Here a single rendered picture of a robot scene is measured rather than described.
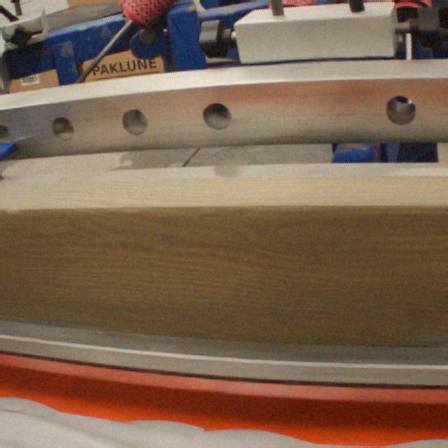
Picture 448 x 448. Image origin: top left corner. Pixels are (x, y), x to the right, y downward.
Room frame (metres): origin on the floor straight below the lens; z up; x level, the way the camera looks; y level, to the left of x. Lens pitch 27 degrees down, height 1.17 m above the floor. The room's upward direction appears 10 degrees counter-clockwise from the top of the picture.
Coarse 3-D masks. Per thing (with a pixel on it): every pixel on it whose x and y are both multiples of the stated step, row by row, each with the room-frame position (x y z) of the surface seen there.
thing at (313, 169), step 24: (168, 168) 0.48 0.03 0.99; (192, 168) 0.47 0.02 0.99; (216, 168) 0.46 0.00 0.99; (240, 168) 0.45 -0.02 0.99; (264, 168) 0.45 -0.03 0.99; (288, 168) 0.44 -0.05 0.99; (312, 168) 0.43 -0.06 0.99; (336, 168) 0.43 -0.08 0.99; (360, 168) 0.42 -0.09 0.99; (384, 168) 0.41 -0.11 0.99; (408, 168) 0.41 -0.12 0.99; (432, 168) 0.40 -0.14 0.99
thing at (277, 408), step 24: (240, 384) 0.27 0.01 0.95; (264, 384) 0.26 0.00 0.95; (216, 408) 0.25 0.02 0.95; (240, 408) 0.25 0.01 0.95; (264, 408) 0.25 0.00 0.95; (288, 408) 0.24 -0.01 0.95; (312, 408) 0.24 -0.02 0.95; (336, 408) 0.24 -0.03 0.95; (360, 408) 0.23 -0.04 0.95; (384, 408) 0.23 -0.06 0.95; (408, 408) 0.23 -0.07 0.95; (432, 408) 0.22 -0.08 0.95; (288, 432) 0.23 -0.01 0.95; (312, 432) 0.22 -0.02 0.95; (336, 432) 0.22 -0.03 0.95; (360, 432) 0.22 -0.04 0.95; (384, 432) 0.21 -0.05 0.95; (408, 432) 0.21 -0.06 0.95; (432, 432) 0.21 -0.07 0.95
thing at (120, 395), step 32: (0, 384) 0.30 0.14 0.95; (32, 384) 0.29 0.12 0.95; (64, 384) 0.29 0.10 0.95; (96, 384) 0.29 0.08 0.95; (128, 384) 0.28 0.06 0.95; (160, 384) 0.28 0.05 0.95; (192, 384) 0.27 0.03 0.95; (224, 384) 0.27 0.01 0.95; (96, 416) 0.26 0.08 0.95; (128, 416) 0.26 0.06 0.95; (160, 416) 0.25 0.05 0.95; (192, 416) 0.25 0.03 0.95
